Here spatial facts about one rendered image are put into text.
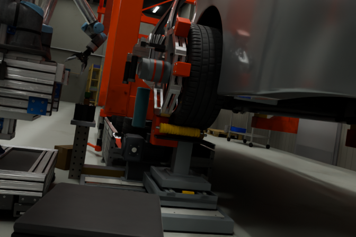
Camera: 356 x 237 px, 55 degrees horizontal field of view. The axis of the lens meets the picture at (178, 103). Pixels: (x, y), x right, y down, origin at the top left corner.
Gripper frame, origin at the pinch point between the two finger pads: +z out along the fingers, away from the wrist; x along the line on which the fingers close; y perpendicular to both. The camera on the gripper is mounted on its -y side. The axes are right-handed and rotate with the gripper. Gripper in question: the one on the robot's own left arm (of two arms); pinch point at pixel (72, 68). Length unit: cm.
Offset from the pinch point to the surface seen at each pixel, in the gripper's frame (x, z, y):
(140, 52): 18, -32, 80
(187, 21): 26, -63, 83
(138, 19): 10, -59, 15
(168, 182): 79, 13, 88
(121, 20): 2, -50, 14
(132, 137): 58, 9, 43
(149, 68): 30, -30, 68
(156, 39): 20, -43, 79
